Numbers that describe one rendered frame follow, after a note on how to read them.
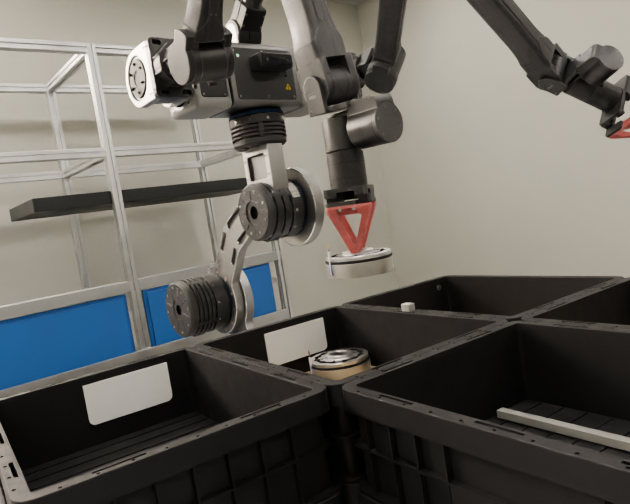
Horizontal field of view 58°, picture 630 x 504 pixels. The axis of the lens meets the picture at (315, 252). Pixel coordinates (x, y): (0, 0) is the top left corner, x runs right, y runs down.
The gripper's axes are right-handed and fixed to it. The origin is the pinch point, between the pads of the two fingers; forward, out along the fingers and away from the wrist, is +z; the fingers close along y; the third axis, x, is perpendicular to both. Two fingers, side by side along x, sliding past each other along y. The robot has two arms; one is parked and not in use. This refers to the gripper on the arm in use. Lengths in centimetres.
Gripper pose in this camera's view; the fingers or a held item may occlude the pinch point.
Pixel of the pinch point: (357, 246)
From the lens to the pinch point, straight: 88.2
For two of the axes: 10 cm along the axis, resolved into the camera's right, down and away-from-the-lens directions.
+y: 2.0, -1.1, 9.7
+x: -9.7, 1.2, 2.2
